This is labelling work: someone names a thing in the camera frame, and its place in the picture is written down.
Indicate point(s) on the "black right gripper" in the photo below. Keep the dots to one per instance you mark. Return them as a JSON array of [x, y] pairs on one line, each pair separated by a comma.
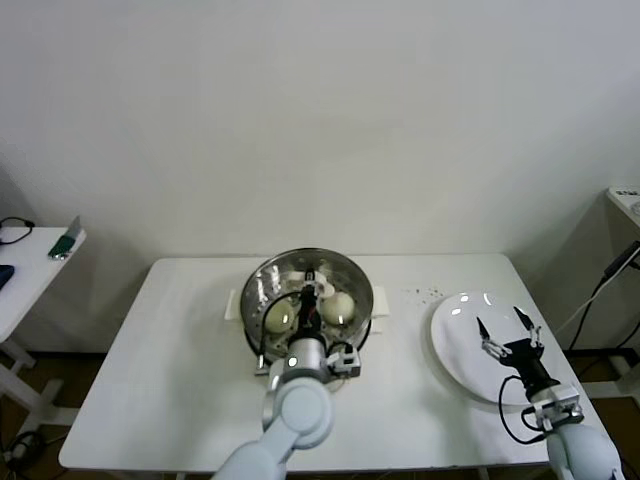
[[527, 362]]

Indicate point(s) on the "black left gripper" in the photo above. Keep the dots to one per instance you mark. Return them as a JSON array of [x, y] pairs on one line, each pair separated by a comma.
[[310, 315]]

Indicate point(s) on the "white steamed baozi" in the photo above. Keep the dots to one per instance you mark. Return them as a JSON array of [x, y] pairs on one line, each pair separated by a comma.
[[341, 306], [279, 320]]

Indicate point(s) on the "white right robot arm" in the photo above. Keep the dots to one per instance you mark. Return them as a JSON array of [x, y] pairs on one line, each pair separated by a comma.
[[585, 455]]

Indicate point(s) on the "perforated steel steamer basket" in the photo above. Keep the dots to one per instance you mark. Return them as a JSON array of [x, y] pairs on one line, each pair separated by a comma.
[[231, 305]]

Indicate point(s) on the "white round plate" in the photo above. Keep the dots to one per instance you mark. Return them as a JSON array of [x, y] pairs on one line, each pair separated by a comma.
[[452, 340]]

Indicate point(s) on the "white side table with label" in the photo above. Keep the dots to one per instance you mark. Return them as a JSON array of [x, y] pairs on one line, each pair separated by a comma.
[[620, 205]]

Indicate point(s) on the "white side table with laptop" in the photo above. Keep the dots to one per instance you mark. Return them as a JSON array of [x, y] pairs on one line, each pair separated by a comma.
[[30, 270]]

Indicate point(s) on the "dark blue pouch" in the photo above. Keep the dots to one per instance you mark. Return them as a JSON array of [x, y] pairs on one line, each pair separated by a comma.
[[5, 276]]

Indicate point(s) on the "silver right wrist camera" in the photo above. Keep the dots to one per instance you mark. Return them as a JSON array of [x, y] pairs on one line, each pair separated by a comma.
[[560, 406]]

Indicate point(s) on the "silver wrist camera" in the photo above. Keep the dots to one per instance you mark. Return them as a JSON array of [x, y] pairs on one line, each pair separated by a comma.
[[560, 406], [346, 364]]

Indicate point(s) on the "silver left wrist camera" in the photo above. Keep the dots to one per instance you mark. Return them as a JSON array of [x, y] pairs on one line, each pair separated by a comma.
[[346, 364]]

